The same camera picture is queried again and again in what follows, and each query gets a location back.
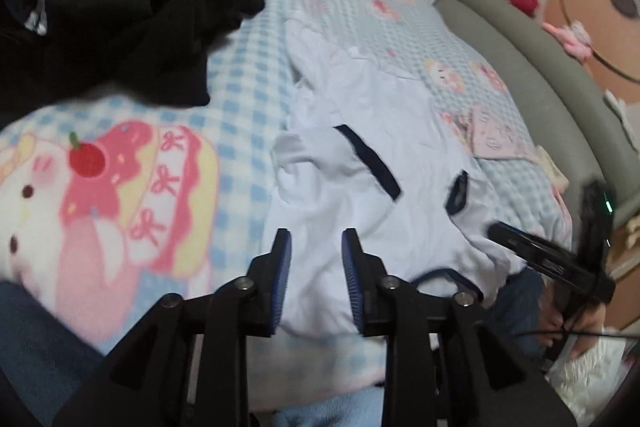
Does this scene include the thin black hoop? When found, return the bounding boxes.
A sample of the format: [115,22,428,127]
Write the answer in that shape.
[559,0,640,84]

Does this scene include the pink plush toy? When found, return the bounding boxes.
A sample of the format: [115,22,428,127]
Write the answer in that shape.
[542,20,597,58]

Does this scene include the person's blue jeans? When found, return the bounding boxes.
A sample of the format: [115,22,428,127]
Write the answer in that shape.
[0,267,557,427]

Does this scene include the blue checked cartoon blanket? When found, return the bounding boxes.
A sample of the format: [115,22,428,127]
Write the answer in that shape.
[0,0,573,427]

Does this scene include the white shirt with navy trim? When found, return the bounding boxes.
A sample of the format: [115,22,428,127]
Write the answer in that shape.
[270,14,523,339]

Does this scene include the red plush toy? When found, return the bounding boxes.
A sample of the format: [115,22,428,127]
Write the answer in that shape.
[505,0,540,16]

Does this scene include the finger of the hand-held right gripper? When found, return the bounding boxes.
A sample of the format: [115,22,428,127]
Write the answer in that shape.
[487,221,577,274]

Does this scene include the person's right hand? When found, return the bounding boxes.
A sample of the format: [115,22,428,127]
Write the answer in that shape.
[542,293,608,360]

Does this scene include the white ruffled cloth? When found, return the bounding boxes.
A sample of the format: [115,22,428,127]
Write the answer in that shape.
[544,336,632,419]

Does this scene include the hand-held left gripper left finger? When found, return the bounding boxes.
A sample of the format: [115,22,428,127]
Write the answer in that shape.
[52,228,293,427]

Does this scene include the pink patterned cloth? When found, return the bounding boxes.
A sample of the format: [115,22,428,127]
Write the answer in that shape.
[452,103,542,161]

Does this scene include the small cream cloth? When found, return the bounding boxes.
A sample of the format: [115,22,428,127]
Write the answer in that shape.
[536,146,567,188]

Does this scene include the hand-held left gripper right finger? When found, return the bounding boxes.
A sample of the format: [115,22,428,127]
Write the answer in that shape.
[341,228,576,427]

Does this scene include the black clothes pile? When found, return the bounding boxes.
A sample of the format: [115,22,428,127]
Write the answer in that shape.
[0,0,267,128]

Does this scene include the grey padded bed frame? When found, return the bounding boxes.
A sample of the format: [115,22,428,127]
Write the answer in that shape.
[434,0,640,233]

